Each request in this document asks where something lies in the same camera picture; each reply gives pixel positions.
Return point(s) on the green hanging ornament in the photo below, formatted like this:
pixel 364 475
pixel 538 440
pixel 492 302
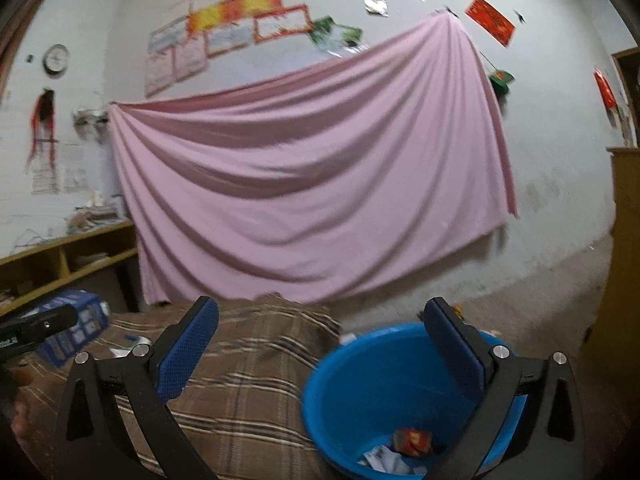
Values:
pixel 501 82

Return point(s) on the row of wall certificates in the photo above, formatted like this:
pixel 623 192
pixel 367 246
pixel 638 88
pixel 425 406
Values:
pixel 225 30

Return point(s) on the red hanging tassel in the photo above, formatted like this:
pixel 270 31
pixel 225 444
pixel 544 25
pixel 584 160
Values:
pixel 42 120

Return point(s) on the person's left hand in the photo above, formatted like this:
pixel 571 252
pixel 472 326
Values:
pixel 19 417

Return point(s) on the small glossy wall card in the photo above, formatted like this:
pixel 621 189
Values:
pixel 376 6

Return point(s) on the white orange paper packet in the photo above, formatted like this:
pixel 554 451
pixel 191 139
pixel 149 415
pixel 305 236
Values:
pixel 385 460

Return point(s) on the red snack packet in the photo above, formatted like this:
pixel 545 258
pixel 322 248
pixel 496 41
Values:
pixel 412 440

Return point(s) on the pink hanging cloth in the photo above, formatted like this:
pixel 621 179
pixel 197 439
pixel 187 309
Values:
pixel 310 185

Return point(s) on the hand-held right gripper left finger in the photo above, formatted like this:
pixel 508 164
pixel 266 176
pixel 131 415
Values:
pixel 185 355

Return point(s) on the green wall poster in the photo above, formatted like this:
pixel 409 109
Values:
pixel 332 35

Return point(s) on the wooden wall shelf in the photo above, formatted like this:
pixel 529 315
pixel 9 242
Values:
pixel 90 240

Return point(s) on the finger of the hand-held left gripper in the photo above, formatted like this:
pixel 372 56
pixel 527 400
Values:
pixel 35 330

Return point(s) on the crumpled silver foil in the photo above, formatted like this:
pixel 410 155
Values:
pixel 90 119

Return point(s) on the blue cardboard box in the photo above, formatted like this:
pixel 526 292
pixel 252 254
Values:
pixel 87 317

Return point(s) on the pile of books and papers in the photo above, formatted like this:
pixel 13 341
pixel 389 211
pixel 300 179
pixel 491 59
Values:
pixel 97 217

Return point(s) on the red paper wall decoration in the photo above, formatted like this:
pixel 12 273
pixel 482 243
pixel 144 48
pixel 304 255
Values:
pixel 490 20

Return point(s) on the brown plaid blanket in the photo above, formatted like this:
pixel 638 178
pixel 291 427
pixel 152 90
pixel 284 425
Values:
pixel 250 385

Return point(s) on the wooden cabinet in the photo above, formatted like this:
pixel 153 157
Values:
pixel 625 220

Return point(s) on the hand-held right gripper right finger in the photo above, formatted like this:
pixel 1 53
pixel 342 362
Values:
pixel 455 352

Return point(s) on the red hanging ornament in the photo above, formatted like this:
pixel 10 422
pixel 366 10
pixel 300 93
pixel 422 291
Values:
pixel 605 89

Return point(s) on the wall paper drawings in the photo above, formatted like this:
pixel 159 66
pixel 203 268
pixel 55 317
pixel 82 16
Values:
pixel 57 172

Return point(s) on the round wall clock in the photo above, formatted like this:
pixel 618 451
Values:
pixel 56 59

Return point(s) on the blue plastic bucket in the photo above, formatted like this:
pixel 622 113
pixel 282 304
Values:
pixel 380 375

